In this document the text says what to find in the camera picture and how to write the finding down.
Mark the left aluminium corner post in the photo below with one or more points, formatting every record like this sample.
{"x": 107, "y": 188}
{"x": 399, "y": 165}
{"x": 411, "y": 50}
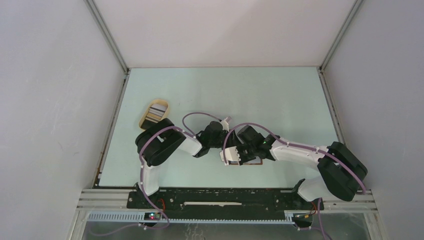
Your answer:
{"x": 105, "y": 31}

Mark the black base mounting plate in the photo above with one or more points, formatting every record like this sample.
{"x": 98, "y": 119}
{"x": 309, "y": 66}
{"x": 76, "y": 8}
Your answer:
{"x": 222, "y": 203}

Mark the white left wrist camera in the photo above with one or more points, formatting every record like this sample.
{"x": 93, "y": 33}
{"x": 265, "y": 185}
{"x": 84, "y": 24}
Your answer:
{"x": 226, "y": 123}

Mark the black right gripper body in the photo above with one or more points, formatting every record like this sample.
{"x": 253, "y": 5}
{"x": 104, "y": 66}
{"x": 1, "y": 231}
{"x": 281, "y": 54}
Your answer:
{"x": 246, "y": 152}

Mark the light blue cable duct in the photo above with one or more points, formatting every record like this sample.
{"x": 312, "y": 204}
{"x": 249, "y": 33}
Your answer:
{"x": 141, "y": 217}

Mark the brown leather card holder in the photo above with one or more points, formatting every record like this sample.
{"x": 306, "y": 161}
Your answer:
{"x": 253, "y": 162}

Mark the aluminium corner frame post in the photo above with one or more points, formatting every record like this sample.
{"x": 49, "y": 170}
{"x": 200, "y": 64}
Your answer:
{"x": 341, "y": 33}

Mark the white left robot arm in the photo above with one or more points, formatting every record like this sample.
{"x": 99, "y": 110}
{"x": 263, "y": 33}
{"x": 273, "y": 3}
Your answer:
{"x": 160, "y": 139}

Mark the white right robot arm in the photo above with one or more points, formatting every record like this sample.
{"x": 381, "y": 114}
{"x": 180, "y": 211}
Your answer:
{"x": 341, "y": 173}

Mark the oval wooden tray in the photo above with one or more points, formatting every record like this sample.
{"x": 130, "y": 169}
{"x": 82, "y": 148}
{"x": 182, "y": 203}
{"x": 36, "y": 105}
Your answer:
{"x": 146, "y": 122}

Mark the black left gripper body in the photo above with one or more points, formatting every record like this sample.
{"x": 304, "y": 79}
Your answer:
{"x": 219, "y": 143}

